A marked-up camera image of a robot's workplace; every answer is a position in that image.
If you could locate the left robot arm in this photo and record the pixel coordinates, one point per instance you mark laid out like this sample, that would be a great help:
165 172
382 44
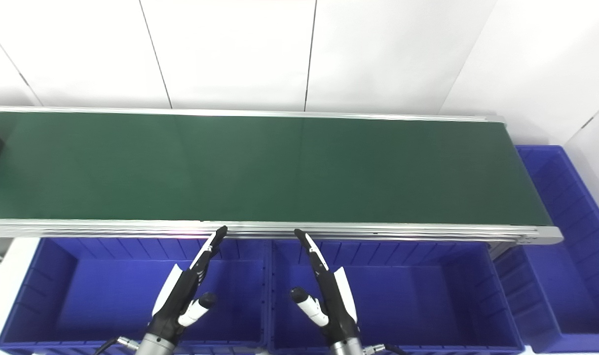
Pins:
156 346

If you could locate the green conveyor belt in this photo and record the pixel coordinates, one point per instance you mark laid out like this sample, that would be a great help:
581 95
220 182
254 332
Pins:
280 170
378 232

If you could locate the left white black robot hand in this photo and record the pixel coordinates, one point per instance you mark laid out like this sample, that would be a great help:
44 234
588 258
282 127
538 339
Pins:
181 291

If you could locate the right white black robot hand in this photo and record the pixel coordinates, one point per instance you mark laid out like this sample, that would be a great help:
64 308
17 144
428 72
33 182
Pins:
335 301

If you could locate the blue plastic bin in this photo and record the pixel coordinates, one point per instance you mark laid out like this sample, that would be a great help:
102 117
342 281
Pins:
418 301
97 296
566 276

